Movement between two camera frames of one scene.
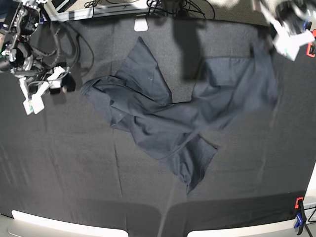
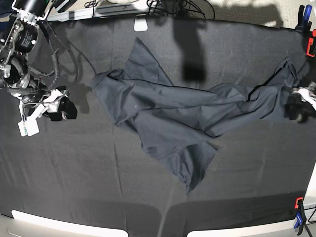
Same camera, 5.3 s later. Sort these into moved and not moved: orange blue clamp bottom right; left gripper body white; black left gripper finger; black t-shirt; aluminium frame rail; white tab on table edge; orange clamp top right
Moved: black left gripper finger; left gripper body white; black t-shirt
Not moved: white tab on table edge; orange blue clamp bottom right; aluminium frame rail; orange clamp top right
